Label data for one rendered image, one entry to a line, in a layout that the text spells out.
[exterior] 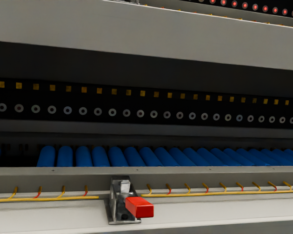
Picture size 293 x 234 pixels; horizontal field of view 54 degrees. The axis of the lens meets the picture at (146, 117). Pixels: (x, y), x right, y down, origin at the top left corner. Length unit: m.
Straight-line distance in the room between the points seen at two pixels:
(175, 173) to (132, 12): 0.16
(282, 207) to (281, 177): 0.05
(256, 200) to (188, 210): 0.09
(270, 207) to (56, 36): 0.27
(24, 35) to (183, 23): 0.14
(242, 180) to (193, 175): 0.06
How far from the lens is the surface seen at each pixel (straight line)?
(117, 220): 0.26
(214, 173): 0.32
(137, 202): 0.20
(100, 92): 0.40
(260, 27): 0.33
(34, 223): 0.26
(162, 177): 0.30
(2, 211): 0.28
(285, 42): 0.35
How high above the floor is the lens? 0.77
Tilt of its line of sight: 8 degrees up
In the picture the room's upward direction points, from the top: straight up
